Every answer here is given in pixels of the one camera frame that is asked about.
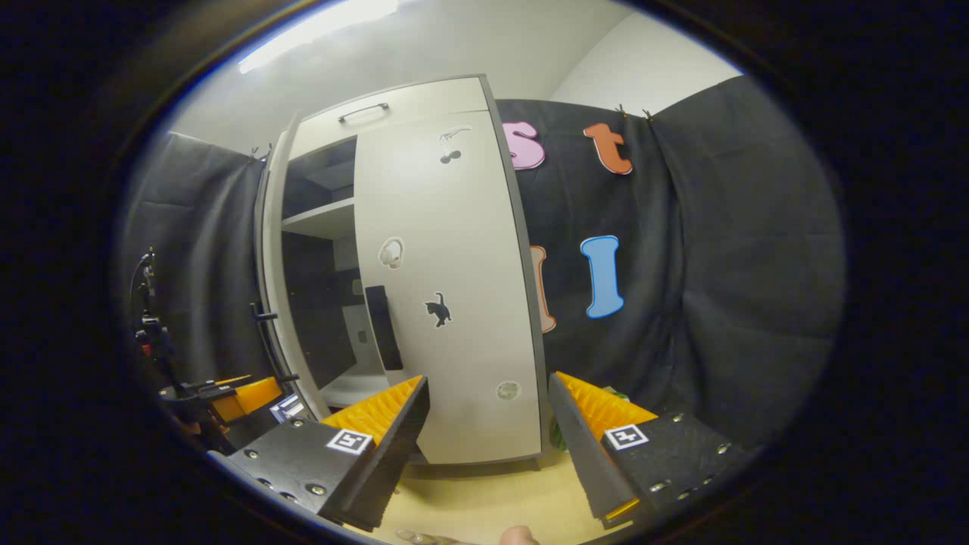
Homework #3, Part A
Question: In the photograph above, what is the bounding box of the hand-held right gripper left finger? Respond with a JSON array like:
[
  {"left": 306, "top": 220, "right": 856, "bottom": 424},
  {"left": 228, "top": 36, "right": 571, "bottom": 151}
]
[{"left": 227, "top": 376, "right": 431, "bottom": 531}]

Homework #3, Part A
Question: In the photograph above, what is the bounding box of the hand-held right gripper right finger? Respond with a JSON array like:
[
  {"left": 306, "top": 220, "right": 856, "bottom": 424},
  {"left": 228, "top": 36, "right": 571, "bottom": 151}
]
[{"left": 547, "top": 371, "right": 750, "bottom": 529}]

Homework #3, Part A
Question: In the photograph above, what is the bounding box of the white door with phone sticker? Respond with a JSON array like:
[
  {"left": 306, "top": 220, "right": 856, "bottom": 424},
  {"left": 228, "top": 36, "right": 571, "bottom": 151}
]
[{"left": 254, "top": 112, "right": 330, "bottom": 421}]

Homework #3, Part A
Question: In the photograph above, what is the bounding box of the white and grey cabinet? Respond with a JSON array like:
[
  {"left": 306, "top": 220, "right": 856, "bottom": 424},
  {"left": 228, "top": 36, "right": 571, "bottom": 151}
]
[{"left": 280, "top": 73, "right": 550, "bottom": 470}]

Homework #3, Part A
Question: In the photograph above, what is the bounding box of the white door with cat sticker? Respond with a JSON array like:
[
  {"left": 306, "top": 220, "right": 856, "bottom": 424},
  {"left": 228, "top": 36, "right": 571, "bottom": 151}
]
[{"left": 354, "top": 110, "right": 547, "bottom": 464}]

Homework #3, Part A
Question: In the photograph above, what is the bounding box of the white cabinet drawer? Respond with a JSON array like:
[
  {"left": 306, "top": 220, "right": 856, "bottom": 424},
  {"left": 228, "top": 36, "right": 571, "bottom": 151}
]
[{"left": 288, "top": 76, "right": 493, "bottom": 160}]

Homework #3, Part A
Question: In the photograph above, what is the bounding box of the black equipment stand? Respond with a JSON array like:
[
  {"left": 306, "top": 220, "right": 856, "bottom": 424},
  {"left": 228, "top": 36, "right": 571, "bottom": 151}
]
[{"left": 129, "top": 248, "right": 182, "bottom": 394}]

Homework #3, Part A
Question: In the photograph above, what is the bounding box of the black backdrop cloth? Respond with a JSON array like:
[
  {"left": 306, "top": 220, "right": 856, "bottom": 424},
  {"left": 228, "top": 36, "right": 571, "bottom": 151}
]
[
  {"left": 496, "top": 74, "right": 845, "bottom": 455},
  {"left": 121, "top": 130, "right": 266, "bottom": 394}
]

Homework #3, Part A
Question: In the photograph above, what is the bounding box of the black door handle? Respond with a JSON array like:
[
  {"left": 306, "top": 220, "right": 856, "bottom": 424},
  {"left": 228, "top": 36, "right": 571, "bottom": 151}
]
[
  {"left": 365, "top": 285, "right": 404, "bottom": 372},
  {"left": 250, "top": 301, "right": 301, "bottom": 384}
]

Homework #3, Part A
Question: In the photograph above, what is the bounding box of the black drawer handle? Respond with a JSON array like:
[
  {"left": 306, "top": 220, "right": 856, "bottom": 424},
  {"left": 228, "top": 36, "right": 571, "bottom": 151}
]
[{"left": 337, "top": 102, "right": 391, "bottom": 123}]

